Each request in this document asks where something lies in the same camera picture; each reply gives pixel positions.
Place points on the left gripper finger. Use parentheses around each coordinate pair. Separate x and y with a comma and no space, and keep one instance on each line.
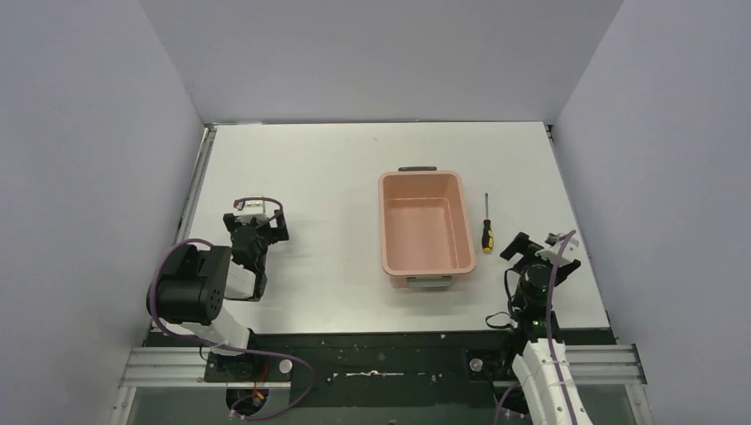
(230,221)
(279,229)

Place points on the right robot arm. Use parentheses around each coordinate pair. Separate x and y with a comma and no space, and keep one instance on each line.
(545,391)

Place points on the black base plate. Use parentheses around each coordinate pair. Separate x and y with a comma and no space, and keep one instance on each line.
(299,348)

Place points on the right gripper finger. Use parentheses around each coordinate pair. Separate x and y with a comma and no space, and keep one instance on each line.
(554,239)
(522,245)

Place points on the aluminium rail frame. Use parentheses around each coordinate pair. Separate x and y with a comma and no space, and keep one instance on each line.
(357,374)

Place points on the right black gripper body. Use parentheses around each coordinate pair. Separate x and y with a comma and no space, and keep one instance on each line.
(520,267)

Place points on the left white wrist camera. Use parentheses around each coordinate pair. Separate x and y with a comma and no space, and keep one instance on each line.
(249,210)

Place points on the left side aluminium rail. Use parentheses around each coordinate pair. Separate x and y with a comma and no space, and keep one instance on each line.
(196,182)

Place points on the yellow black screwdriver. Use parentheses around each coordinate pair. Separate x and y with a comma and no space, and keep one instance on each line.
(487,240)

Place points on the pink plastic bin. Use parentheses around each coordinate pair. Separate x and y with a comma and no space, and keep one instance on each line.
(426,239)

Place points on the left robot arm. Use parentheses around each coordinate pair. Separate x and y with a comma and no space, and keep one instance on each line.
(192,284)

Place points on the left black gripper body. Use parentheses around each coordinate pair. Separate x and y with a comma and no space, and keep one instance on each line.
(256,225)

